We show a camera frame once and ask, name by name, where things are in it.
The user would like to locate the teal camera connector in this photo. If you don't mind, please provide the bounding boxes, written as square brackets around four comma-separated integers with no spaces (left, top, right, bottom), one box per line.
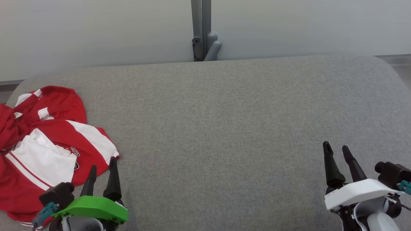
[32,202,60,227]
[398,180,411,195]

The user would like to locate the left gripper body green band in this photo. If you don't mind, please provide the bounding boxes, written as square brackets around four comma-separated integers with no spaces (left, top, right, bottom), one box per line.
[51,196,128,231]

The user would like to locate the grey fabric sofa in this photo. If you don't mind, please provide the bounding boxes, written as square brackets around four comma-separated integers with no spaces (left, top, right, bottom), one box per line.
[0,55,411,231]

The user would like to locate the teal right camera connector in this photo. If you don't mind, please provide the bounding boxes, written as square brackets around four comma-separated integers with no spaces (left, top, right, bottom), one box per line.
[398,180,411,195]

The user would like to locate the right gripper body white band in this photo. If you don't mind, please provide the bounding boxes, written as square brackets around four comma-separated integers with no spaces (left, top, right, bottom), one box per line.
[324,179,402,231]

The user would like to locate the red jersey with white sleeves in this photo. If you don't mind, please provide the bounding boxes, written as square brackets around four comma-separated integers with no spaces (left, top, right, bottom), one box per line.
[0,103,78,230]

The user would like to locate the grey rounded pipe fitting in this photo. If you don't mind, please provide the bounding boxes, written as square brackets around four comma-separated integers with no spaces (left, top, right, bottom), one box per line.
[203,32,223,61]

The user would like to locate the teal left camera connector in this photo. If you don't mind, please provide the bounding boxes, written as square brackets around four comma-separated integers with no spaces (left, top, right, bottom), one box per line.
[32,202,60,227]

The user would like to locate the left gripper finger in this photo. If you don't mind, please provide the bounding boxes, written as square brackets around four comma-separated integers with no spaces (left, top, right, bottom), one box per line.
[80,165,97,197]
[103,157,122,202]

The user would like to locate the red Bulls 23 shorts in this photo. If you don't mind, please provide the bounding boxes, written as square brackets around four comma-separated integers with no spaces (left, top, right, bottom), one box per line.
[6,86,120,187]

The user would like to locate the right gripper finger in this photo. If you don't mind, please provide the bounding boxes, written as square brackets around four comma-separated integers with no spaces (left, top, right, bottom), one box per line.
[323,141,346,188]
[342,145,367,182]

